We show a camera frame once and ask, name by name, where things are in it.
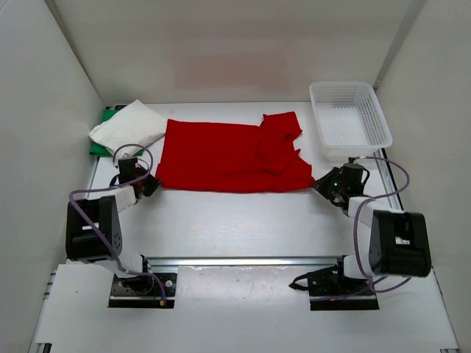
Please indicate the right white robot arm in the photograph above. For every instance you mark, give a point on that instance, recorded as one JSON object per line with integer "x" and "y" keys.
{"x": 387, "y": 242}

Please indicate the red t shirt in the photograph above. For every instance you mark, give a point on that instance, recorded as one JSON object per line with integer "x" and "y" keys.
{"x": 234, "y": 158}

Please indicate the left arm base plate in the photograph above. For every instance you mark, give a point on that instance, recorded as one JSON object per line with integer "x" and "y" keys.
{"x": 143, "y": 292}

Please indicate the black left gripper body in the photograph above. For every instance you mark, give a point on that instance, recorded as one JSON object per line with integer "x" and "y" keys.
{"x": 142, "y": 172}

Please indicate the white t shirt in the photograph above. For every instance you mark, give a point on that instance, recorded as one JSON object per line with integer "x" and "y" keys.
{"x": 151, "y": 123}

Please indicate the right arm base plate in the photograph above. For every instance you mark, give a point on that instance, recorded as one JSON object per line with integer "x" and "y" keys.
{"x": 330, "y": 290}

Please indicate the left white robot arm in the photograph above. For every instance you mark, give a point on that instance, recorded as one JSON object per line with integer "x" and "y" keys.
{"x": 93, "y": 229}

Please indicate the white plastic basket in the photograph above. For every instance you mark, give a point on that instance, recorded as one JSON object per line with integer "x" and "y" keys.
{"x": 350, "y": 121}

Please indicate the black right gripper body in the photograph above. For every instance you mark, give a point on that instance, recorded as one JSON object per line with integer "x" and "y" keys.
{"x": 342, "y": 189}

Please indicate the green t shirt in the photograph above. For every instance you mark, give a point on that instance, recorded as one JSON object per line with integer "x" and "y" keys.
{"x": 97, "y": 149}

